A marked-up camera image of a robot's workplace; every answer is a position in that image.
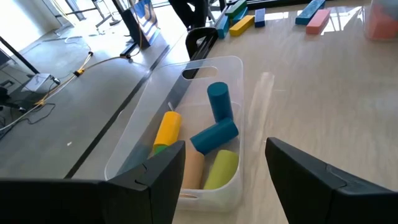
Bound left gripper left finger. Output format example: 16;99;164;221
0;140;187;224

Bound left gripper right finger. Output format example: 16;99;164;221
265;137;398;224

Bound green cylinder block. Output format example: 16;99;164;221
153;144;169;156

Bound natural wood cylinder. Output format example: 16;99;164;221
182;148;205;190

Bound yellow cylinder block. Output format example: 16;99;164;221
152;111;183;150

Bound clear plastic bin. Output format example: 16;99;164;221
104;55;245;213
362;0;398;43

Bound lime cylinder block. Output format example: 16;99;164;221
203;149;239;190

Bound blue cylinder block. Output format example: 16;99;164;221
206;81;234;123
190;117;239;156

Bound grey power adapter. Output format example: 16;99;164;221
21;73;62;94

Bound pink long block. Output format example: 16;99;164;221
305;8;331;35

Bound blue and white box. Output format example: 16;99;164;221
121;0;161;50

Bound yellow long block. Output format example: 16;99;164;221
229;14;256;37

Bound blue long block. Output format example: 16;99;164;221
294;0;326;26
216;14;231;40
231;6;249;25

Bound black metal bar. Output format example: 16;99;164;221
0;35;41;75

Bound blue short block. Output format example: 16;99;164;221
254;7;267;28

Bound red arch block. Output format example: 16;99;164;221
368;4;398;40

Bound person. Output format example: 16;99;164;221
167;0;210;31

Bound green long block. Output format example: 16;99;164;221
224;0;248;17

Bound yellow floor cable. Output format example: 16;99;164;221
0;29;144;131

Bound black frame handle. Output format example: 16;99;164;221
185;26;219;62

